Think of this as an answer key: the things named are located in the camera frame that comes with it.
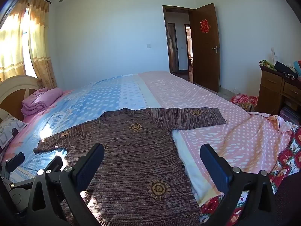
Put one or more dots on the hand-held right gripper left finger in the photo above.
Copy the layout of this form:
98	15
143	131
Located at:
90	164

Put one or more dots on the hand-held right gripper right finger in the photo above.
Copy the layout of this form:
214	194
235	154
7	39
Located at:
215	169

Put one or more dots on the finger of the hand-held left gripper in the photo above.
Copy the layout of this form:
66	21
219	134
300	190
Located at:
54	163
14	161

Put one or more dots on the brown knit sun-pattern sweater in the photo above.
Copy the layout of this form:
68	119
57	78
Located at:
141	160

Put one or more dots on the pink bed sheet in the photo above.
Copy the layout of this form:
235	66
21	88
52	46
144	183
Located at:
14	146

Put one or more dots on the grey patterned pillow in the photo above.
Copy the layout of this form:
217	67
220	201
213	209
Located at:
11	129

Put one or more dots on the folded pink quilt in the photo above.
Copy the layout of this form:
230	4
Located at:
40	101

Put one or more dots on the blue dotted blanket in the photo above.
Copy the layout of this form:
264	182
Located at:
94	98

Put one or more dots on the pink dotted blanket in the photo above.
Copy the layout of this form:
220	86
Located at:
211	103

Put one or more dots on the red cartoon-print quilt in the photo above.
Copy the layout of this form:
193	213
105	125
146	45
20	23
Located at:
289	150

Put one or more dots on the red checked cloth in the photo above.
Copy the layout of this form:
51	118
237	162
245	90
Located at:
244	98

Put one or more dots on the cream and wood headboard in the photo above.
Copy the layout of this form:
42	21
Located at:
14	84

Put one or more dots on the purple box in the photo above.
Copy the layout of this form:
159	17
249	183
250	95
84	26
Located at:
290	115

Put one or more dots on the brown wooden desk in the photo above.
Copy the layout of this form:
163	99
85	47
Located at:
270	91

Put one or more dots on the yellow patterned curtain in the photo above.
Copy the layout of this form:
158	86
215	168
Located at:
11	51
41	51

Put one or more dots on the brown wooden door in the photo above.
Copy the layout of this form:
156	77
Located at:
204	58

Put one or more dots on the green patterned cloth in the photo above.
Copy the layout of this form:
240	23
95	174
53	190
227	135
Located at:
265	64

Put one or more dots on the wooden hallway door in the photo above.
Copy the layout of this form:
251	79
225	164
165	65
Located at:
172	51

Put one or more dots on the teal container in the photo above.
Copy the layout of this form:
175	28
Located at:
297	68

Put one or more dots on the red paper door decoration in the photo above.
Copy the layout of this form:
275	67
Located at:
204	26

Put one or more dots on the brown door frame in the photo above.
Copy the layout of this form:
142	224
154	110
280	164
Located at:
165	40

